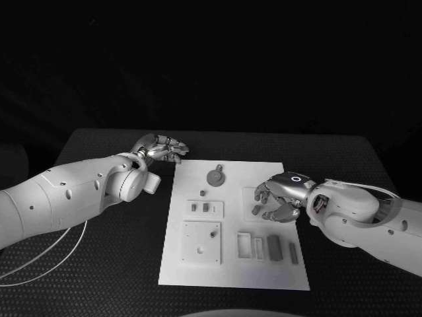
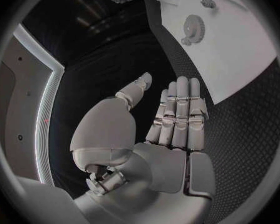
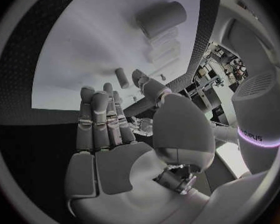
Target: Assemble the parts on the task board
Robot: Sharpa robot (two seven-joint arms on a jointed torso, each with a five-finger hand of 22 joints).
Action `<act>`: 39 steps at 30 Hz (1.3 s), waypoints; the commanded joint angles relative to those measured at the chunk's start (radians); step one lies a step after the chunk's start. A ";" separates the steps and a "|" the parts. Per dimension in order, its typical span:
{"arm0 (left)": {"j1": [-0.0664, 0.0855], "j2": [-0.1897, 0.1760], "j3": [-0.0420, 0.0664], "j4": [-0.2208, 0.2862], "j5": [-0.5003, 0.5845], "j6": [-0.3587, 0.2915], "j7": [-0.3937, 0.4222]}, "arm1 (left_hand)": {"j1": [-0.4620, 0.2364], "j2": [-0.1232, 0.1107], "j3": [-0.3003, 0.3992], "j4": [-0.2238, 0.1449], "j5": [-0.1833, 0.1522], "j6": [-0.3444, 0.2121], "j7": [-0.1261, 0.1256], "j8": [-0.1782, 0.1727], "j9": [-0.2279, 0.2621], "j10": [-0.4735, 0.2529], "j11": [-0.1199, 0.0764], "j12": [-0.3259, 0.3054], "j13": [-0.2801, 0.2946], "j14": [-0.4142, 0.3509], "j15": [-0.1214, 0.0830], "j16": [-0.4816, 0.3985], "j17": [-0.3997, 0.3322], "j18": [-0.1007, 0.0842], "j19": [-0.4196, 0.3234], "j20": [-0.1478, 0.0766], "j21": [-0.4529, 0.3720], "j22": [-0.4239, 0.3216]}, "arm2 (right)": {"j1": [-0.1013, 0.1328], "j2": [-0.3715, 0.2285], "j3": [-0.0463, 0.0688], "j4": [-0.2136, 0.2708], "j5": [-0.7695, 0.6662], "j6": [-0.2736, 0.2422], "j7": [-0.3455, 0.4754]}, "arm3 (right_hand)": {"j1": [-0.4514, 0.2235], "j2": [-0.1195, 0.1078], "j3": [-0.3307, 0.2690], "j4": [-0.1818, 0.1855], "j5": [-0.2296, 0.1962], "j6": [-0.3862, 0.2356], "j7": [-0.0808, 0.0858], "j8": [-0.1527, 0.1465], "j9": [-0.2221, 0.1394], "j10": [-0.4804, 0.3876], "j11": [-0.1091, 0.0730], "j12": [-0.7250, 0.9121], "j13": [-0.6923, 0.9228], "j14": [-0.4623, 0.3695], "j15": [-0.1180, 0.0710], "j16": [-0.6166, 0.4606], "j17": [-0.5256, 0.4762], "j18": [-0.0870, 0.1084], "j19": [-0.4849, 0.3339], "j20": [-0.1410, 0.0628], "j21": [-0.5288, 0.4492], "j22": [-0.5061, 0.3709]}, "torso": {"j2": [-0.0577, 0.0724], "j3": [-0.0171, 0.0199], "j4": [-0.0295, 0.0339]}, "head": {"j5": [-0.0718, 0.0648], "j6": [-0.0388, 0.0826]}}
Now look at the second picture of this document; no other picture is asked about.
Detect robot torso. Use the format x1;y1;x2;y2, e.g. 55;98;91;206
0;23;66;188

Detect grey gear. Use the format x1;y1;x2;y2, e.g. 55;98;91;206
180;14;206;46

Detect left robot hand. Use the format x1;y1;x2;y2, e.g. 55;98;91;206
69;72;217;224

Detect white task board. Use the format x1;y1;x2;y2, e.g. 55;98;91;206
153;0;278;106

